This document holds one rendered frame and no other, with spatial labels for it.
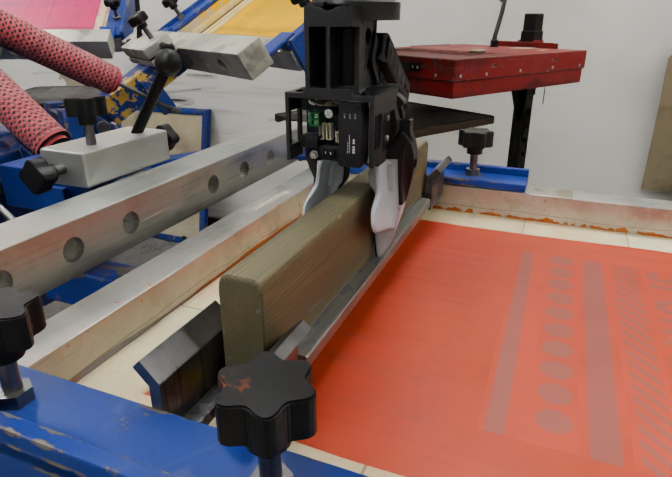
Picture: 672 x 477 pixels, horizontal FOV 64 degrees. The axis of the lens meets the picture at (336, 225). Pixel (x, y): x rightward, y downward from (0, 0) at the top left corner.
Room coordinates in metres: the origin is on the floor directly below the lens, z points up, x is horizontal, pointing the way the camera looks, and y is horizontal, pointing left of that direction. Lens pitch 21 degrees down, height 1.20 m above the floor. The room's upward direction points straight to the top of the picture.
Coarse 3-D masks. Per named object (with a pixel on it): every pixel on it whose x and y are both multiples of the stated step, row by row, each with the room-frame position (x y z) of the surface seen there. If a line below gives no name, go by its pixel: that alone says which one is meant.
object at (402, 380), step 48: (336, 336) 0.38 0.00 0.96; (384, 336) 0.38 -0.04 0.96; (432, 336) 0.38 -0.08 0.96; (480, 336) 0.38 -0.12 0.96; (336, 384) 0.32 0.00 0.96; (384, 384) 0.32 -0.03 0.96; (432, 384) 0.32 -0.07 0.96; (480, 384) 0.32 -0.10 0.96; (336, 432) 0.27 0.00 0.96; (384, 432) 0.27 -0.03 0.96; (432, 432) 0.27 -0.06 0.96; (480, 432) 0.27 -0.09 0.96
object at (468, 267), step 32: (416, 224) 0.63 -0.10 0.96; (448, 224) 0.63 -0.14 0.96; (416, 256) 0.53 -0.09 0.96; (448, 256) 0.53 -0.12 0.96; (480, 256) 0.53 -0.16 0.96; (512, 256) 0.53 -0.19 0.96; (576, 256) 0.53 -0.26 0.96; (608, 256) 0.53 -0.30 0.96; (640, 256) 0.53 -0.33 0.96; (384, 288) 0.46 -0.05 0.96; (416, 288) 0.46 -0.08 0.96; (448, 288) 0.46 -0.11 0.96; (480, 288) 0.46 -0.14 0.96
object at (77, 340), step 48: (288, 192) 0.65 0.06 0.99; (480, 192) 0.67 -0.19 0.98; (528, 192) 0.65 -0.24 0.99; (576, 192) 0.65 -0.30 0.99; (192, 240) 0.50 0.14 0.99; (240, 240) 0.52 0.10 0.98; (144, 288) 0.39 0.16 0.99; (192, 288) 0.44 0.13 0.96; (48, 336) 0.32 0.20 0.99; (96, 336) 0.34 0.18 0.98
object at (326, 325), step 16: (416, 208) 0.58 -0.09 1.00; (400, 224) 0.53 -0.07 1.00; (400, 240) 0.49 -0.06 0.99; (384, 256) 0.45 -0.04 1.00; (368, 272) 0.41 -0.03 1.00; (352, 288) 0.38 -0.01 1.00; (336, 304) 0.36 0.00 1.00; (352, 304) 0.37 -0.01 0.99; (320, 320) 0.34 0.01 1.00; (336, 320) 0.34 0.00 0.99; (320, 336) 0.32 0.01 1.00; (304, 352) 0.30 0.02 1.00
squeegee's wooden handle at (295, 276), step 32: (352, 192) 0.43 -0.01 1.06; (416, 192) 0.60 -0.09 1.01; (320, 224) 0.36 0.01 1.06; (352, 224) 0.40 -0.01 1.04; (256, 256) 0.30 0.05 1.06; (288, 256) 0.31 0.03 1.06; (320, 256) 0.34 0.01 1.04; (352, 256) 0.40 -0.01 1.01; (224, 288) 0.28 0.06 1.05; (256, 288) 0.27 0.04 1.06; (288, 288) 0.30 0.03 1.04; (320, 288) 0.34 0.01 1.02; (224, 320) 0.28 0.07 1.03; (256, 320) 0.27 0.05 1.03; (288, 320) 0.30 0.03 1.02; (224, 352) 0.28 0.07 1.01; (256, 352) 0.27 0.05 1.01
